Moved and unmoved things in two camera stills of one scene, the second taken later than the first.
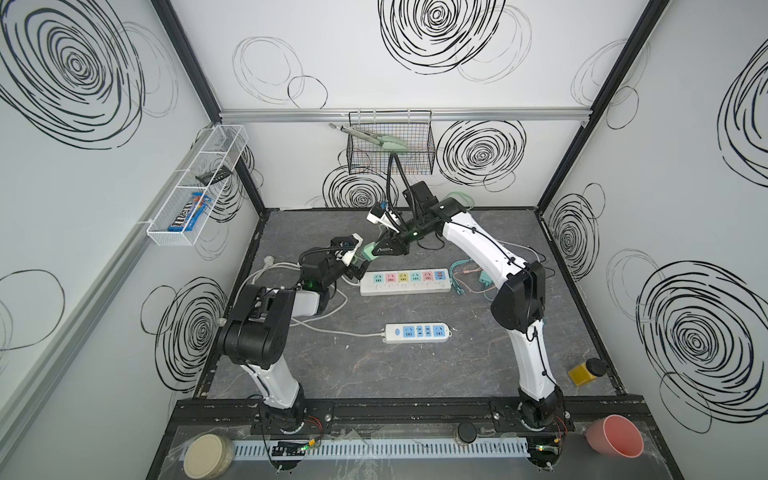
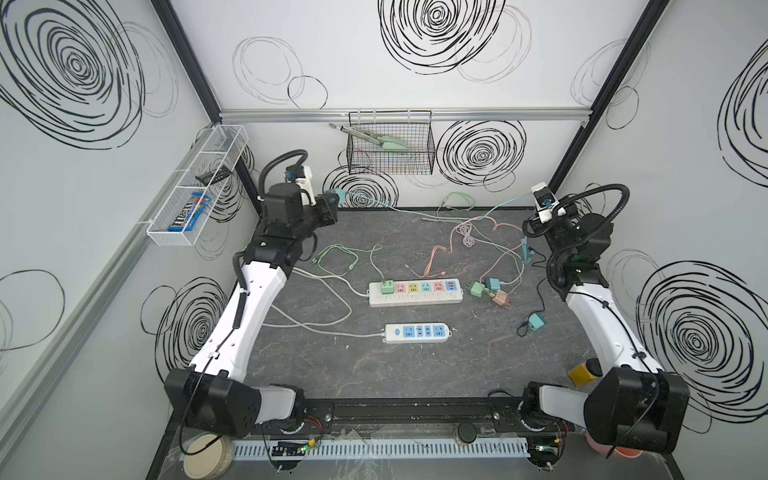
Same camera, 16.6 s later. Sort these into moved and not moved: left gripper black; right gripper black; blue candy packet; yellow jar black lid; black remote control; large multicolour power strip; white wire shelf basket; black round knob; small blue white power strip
Moved: right gripper black; left gripper black; large multicolour power strip
Not moved: yellow jar black lid; black round knob; blue candy packet; black remote control; white wire shelf basket; small blue white power strip
